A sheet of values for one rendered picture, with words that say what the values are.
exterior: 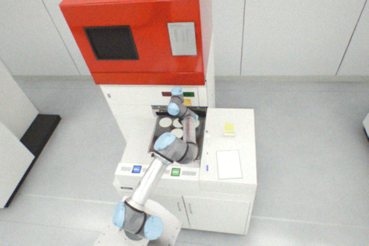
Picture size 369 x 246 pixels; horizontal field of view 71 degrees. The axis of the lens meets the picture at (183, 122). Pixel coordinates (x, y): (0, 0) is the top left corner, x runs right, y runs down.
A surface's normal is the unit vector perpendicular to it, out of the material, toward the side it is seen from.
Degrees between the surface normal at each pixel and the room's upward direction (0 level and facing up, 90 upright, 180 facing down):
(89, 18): 90
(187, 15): 90
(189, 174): 0
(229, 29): 90
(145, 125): 0
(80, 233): 0
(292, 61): 90
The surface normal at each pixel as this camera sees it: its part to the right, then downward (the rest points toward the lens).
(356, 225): -0.11, -0.66
